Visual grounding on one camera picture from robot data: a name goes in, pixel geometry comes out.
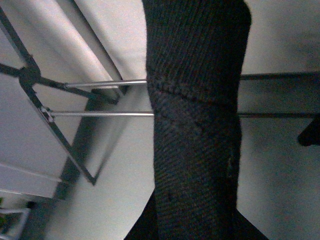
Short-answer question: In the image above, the black knitted garment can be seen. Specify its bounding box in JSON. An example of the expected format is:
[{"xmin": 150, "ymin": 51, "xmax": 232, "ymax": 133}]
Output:
[{"xmin": 126, "ymin": 0, "xmax": 265, "ymax": 240}]

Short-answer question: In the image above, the black printed t-shirt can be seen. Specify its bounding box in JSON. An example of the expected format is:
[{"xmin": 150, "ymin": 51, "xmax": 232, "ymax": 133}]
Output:
[{"xmin": 297, "ymin": 117, "xmax": 320, "ymax": 147}]

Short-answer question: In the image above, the lower metal rack rail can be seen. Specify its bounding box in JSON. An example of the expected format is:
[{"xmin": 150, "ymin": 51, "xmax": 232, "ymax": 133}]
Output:
[{"xmin": 50, "ymin": 111, "xmax": 320, "ymax": 119}]

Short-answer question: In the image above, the metal rack rail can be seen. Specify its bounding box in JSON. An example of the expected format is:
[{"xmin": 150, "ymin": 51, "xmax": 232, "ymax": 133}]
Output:
[
  {"xmin": 63, "ymin": 71, "xmax": 320, "ymax": 89},
  {"xmin": 50, "ymin": 111, "xmax": 320, "ymax": 119}
]

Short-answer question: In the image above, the dark metal rack frame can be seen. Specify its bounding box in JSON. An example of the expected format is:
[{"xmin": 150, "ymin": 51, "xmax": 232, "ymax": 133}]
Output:
[{"xmin": 0, "ymin": 9, "xmax": 119, "ymax": 186}]

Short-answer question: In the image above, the upper metal rack rail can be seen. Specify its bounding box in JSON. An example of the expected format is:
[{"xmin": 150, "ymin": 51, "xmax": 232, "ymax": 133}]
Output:
[{"xmin": 63, "ymin": 71, "xmax": 320, "ymax": 89}]

